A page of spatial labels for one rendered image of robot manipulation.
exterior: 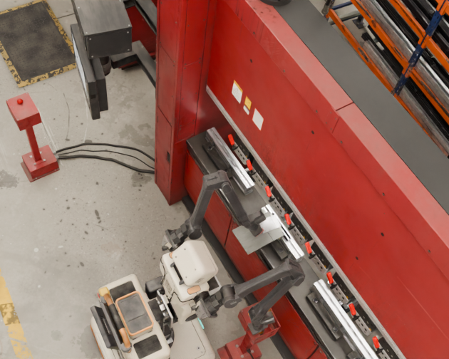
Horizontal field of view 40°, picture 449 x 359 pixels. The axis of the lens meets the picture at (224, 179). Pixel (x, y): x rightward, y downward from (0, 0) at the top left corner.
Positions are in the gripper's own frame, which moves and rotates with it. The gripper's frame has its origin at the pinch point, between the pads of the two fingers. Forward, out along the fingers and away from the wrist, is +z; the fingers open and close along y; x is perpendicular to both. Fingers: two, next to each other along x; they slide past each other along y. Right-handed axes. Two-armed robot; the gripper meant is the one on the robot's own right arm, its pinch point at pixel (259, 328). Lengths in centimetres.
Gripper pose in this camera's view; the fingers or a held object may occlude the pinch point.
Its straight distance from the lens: 377.1
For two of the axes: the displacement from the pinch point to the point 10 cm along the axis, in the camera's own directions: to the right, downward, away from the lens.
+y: 8.9, -4.5, 0.9
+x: -4.4, -8.0, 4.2
